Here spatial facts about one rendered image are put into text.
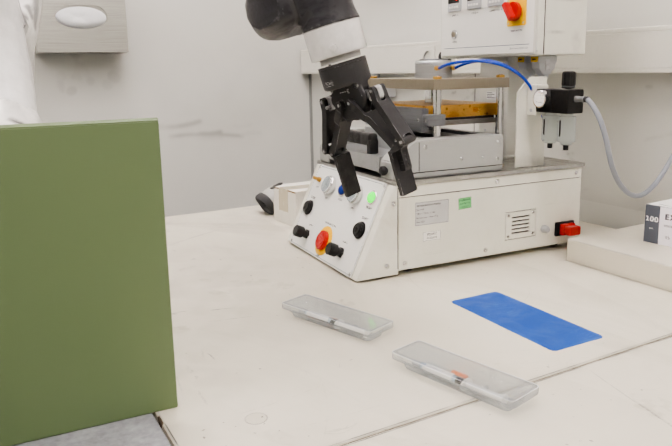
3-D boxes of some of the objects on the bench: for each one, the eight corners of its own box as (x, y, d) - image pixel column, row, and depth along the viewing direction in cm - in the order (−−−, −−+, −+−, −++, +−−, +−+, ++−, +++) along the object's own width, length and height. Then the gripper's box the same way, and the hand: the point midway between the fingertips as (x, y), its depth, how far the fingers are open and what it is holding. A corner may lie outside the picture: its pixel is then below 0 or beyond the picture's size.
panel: (290, 242, 149) (320, 164, 149) (351, 278, 122) (388, 183, 122) (282, 239, 148) (313, 161, 148) (342, 275, 121) (379, 180, 121)
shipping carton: (334, 210, 183) (334, 177, 182) (359, 218, 172) (358, 184, 170) (272, 218, 174) (271, 184, 173) (294, 228, 163) (293, 192, 162)
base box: (479, 215, 173) (480, 149, 170) (590, 249, 140) (595, 168, 137) (287, 242, 151) (285, 166, 147) (366, 289, 117) (365, 193, 114)
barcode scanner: (318, 203, 193) (317, 175, 191) (331, 208, 186) (330, 179, 185) (253, 211, 183) (251, 183, 182) (264, 217, 176) (263, 187, 175)
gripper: (278, 79, 109) (316, 202, 113) (375, 50, 89) (417, 201, 93) (314, 68, 113) (349, 187, 117) (414, 38, 93) (453, 183, 97)
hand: (377, 186), depth 105 cm, fingers open, 13 cm apart
